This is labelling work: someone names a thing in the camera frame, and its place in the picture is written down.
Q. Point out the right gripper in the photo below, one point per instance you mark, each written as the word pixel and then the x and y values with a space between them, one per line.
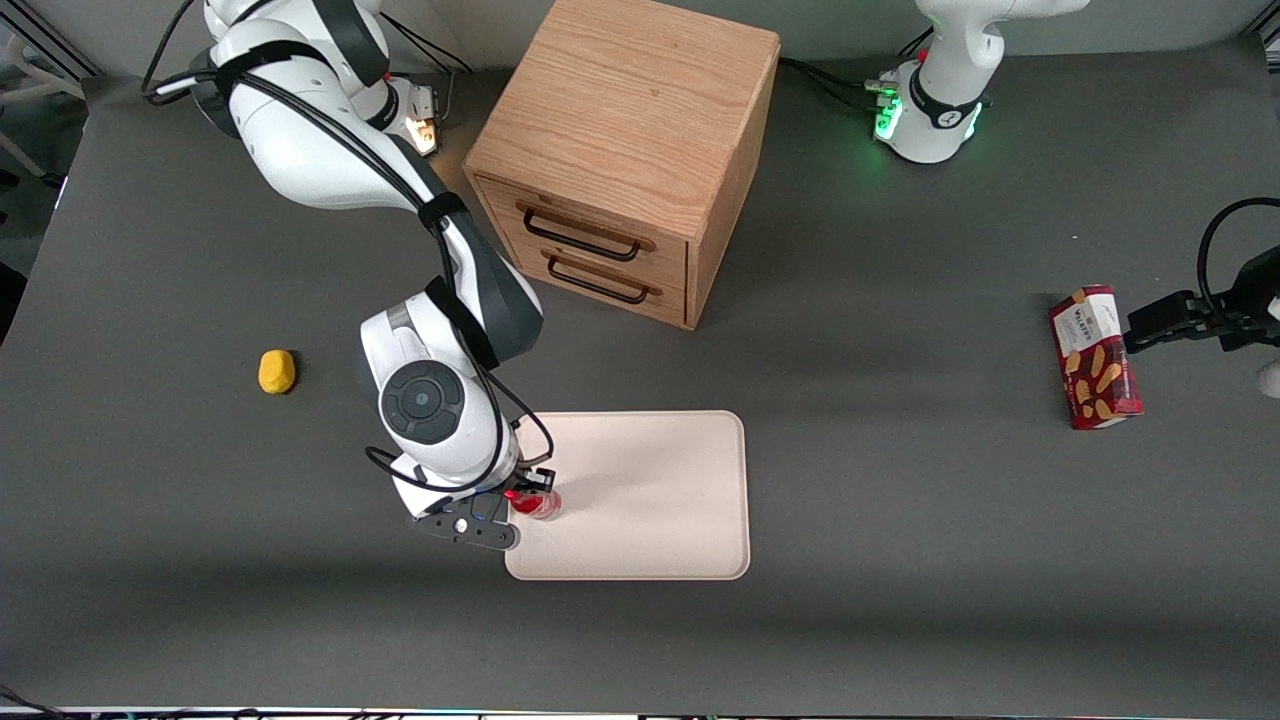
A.
pixel 532 483

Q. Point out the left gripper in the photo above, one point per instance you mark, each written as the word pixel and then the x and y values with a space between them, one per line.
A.
pixel 1238 322

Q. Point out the red coke bottle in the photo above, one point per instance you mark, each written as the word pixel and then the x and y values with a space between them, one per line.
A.
pixel 542 506

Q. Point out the beige rectangular tray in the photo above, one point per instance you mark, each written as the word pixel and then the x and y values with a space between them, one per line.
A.
pixel 650 495

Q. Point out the red biscuit box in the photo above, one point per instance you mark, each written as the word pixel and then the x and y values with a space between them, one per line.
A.
pixel 1095 360

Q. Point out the wooden drawer front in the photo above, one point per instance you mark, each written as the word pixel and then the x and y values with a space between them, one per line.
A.
pixel 600 275
pixel 560 210

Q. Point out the yellow lemon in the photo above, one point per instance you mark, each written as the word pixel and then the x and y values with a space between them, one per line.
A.
pixel 277 372

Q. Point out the wooden drawer cabinet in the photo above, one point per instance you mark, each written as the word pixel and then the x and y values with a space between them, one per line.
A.
pixel 625 100

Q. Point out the white tube stand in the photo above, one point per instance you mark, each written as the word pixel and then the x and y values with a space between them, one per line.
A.
pixel 35 88

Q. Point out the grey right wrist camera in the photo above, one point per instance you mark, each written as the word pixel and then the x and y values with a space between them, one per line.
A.
pixel 470 527

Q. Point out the dark metal frame rail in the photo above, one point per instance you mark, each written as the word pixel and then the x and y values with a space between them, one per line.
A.
pixel 60 52

